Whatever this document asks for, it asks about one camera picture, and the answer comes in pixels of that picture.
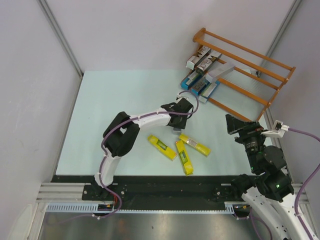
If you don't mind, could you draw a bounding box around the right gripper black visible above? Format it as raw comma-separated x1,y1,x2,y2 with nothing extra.
224,113,268,172

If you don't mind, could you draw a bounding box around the blue toothpaste box with barcode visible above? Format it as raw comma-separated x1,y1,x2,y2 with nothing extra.
180,71,202,90

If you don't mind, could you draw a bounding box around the yellow curaprox box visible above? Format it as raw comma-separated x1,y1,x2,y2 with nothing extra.
179,133,211,157
147,135,177,161
175,140,194,176

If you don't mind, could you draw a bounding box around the lilac text-side toothpaste box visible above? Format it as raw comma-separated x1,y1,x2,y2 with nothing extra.
205,62,235,83

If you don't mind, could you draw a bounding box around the lilac Protefix toothpaste box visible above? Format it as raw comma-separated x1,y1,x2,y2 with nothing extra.
172,127,182,135

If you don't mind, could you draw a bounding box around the silver black R&O charcoal box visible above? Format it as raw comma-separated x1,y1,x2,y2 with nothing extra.
186,45,211,70

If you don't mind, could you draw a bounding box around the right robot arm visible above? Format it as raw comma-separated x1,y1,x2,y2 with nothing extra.
225,114,320,240

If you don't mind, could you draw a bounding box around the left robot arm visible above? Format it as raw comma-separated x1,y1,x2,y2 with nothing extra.
93,96,198,200

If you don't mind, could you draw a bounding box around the orange wooden shelf rack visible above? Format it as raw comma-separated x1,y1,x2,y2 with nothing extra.
188,28,296,121

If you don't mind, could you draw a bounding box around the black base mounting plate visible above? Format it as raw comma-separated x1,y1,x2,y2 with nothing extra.
51,174,253,208

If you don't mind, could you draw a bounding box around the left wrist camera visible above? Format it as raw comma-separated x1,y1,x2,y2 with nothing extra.
176,92,189,102

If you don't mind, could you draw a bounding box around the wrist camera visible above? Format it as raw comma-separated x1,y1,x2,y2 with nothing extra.
261,120,290,139
176,92,189,102

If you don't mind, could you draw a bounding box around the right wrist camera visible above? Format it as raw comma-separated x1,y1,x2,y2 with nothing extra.
261,120,290,139

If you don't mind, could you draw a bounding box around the aluminium frame rail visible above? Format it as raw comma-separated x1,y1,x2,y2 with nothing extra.
37,182,91,204

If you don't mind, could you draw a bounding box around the white slotted cable duct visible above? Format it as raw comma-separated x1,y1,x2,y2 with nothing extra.
46,202,118,213

